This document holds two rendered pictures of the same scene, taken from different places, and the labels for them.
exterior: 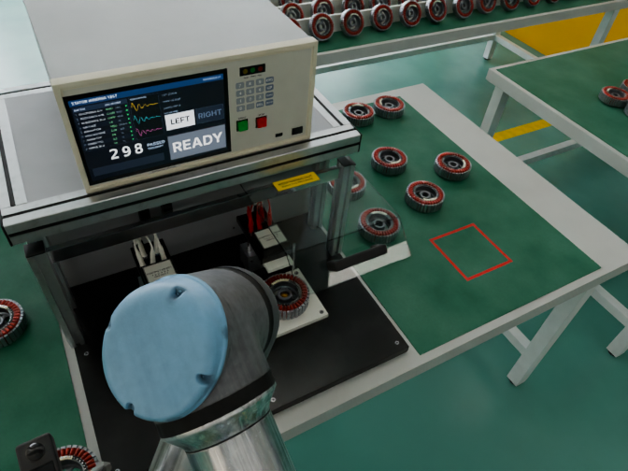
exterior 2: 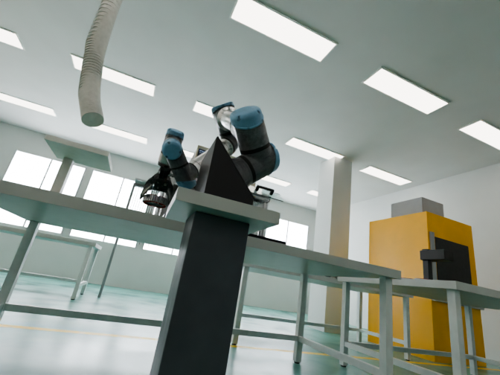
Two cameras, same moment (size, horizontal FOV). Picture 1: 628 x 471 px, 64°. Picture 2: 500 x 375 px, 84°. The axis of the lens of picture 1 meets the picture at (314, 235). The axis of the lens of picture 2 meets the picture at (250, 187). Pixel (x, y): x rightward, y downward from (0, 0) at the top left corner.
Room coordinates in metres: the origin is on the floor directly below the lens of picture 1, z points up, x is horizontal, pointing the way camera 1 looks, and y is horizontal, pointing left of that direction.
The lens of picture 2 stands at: (-0.88, -0.34, 0.52)
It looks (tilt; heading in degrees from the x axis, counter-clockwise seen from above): 19 degrees up; 13
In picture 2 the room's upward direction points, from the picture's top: 9 degrees clockwise
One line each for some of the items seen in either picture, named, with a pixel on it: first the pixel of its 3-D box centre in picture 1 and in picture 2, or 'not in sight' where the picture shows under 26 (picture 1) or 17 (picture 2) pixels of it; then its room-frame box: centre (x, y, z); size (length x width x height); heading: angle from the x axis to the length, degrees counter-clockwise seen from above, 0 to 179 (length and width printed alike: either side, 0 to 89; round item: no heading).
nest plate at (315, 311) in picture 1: (283, 302); not in sight; (0.69, 0.05, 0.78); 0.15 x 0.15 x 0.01; 33
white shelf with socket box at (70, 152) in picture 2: not in sight; (71, 183); (0.63, 1.23, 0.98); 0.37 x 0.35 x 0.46; 123
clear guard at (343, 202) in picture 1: (317, 209); (254, 197); (0.74, 0.00, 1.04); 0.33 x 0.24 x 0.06; 33
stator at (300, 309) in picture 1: (284, 295); not in sight; (0.69, 0.05, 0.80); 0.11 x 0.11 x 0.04
